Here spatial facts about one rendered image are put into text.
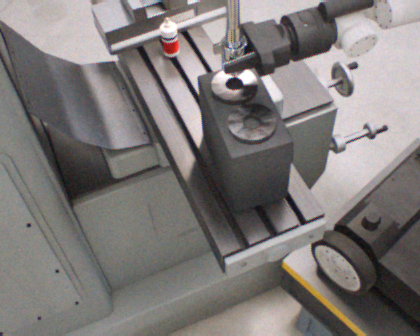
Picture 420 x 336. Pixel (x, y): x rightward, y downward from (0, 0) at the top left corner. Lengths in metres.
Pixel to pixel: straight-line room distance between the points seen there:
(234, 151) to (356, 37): 0.30
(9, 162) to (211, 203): 0.43
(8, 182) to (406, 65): 2.12
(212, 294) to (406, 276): 0.68
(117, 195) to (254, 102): 0.56
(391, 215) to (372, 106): 1.12
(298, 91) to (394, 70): 1.28
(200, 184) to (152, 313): 0.81
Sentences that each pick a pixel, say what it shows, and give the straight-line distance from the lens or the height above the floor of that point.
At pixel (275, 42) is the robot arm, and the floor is 1.26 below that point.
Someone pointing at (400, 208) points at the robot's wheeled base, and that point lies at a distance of 1.64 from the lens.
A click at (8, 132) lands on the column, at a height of 1.11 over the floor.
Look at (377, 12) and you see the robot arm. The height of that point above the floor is 1.22.
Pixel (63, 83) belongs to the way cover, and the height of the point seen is 0.97.
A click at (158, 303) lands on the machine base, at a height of 0.20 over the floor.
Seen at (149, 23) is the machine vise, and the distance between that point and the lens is 1.47.
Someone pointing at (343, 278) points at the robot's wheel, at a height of 0.44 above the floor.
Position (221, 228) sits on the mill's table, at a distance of 1.12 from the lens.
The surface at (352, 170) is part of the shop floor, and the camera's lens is 2.42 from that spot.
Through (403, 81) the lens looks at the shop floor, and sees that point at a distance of 2.81.
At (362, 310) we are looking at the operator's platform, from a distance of 1.68.
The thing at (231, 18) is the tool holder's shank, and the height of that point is 1.33.
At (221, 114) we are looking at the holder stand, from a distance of 1.05.
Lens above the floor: 1.94
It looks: 54 degrees down
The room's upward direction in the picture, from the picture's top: 5 degrees counter-clockwise
